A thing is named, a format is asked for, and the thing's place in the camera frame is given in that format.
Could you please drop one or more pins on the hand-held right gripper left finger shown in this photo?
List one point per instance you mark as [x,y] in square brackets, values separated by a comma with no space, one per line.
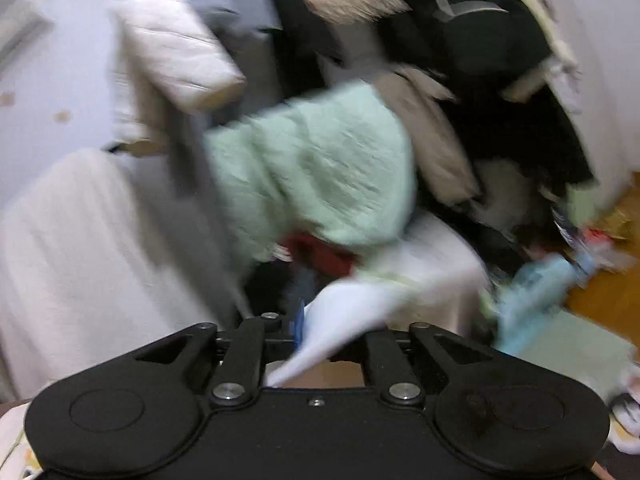
[300,325]

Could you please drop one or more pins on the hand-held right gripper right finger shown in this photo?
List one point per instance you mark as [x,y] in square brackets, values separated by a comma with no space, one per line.
[380,355]

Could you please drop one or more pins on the white garment with green trim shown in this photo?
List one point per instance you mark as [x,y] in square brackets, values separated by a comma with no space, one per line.
[350,310]

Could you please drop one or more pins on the red cloth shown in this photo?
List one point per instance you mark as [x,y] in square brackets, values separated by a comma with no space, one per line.
[320,255]

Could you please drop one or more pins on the light green fleece garment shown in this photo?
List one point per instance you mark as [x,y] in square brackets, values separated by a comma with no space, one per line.
[320,170]

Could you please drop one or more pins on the light blue cloth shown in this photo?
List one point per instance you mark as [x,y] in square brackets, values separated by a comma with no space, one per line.
[530,290]

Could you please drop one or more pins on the pale green floor mat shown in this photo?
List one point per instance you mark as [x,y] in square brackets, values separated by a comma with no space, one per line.
[575,355]

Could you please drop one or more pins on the beige jacket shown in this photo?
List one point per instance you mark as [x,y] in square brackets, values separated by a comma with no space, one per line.
[430,140]

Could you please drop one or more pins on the white pillow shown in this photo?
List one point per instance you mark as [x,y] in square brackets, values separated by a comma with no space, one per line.
[75,260]

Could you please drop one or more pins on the colourful plastic packet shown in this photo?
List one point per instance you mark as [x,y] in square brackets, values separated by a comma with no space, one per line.
[590,240]

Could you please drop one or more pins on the white sneaker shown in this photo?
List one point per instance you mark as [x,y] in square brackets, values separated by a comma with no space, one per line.
[627,410]

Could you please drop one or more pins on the black clothing pile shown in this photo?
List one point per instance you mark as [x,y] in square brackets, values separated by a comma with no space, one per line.
[500,120]

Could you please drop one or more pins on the grey garment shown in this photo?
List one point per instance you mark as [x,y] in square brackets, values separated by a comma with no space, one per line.
[240,40]

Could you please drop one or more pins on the white puffer jacket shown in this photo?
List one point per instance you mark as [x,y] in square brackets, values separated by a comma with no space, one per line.
[165,50]

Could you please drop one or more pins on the black jacket with grey stripes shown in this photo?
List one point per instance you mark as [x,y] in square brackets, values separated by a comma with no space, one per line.
[475,35]

